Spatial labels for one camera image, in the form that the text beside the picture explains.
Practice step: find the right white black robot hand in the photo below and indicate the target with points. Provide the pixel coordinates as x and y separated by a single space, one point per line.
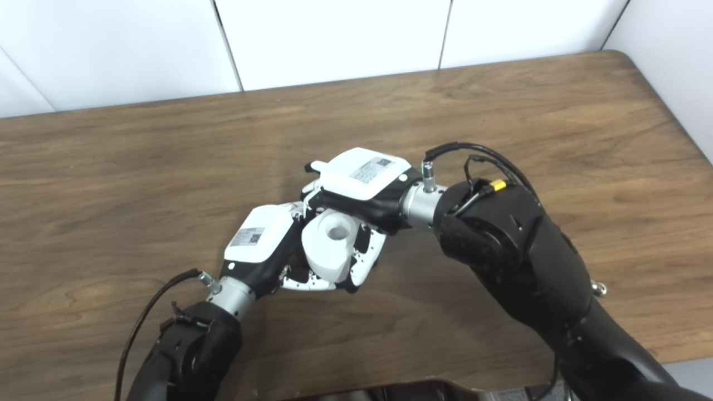
362 178

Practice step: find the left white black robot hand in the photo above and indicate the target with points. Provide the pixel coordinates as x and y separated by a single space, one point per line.
259 234

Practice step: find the black plastic holder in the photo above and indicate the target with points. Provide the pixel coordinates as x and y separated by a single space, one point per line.
297 268

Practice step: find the round white plastic piece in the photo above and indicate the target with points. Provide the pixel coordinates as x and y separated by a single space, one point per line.
328 250

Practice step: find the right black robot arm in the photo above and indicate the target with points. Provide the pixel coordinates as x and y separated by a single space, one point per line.
518 256

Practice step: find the black robot torso edge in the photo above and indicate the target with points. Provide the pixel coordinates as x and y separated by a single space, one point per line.
423 391

